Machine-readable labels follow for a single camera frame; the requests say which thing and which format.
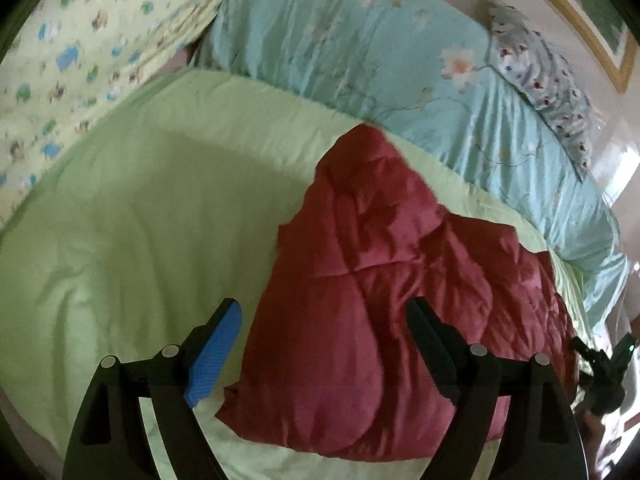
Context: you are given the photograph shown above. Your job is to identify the red quilted jacket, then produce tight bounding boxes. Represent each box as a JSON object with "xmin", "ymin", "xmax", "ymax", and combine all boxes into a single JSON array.
[{"xmin": 217, "ymin": 125, "xmax": 577, "ymax": 462}]

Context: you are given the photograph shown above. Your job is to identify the person's right hand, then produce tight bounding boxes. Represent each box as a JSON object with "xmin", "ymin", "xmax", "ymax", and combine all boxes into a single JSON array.
[{"xmin": 575, "ymin": 403, "xmax": 611, "ymax": 480}]

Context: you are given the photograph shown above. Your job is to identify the light green bed sheet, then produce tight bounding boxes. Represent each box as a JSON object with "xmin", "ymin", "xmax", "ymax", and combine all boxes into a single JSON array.
[{"xmin": 0, "ymin": 66, "xmax": 599, "ymax": 480}]

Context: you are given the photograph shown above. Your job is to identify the grey pillow with red prints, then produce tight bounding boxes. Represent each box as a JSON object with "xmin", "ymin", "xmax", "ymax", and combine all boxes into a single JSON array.
[{"xmin": 486, "ymin": 0, "xmax": 604, "ymax": 180}]

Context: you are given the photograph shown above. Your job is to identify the yellow patterned quilt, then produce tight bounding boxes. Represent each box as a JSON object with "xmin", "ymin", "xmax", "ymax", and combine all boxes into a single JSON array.
[{"xmin": 1, "ymin": 0, "xmax": 221, "ymax": 222}]

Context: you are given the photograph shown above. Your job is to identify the light blue floral quilt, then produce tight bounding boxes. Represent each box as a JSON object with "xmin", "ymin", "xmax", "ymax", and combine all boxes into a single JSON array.
[{"xmin": 195, "ymin": 0, "xmax": 628, "ymax": 327}]

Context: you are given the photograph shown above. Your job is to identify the gold framed landscape painting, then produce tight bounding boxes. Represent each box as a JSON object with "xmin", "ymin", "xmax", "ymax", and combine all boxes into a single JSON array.
[{"xmin": 546, "ymin": 0, "xmax": 638, "ymax": 96}]

